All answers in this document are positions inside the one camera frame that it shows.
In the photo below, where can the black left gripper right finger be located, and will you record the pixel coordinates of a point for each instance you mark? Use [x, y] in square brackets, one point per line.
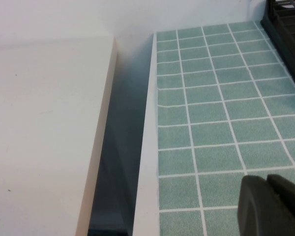
[292, 204]

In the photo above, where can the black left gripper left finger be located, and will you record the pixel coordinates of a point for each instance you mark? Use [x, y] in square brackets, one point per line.
[255, 211]

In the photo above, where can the green tile-pattern tablecloth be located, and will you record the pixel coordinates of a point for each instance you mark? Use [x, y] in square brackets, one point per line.
[211, 123]

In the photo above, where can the white side table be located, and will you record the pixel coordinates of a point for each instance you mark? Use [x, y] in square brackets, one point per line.
[39, 123]

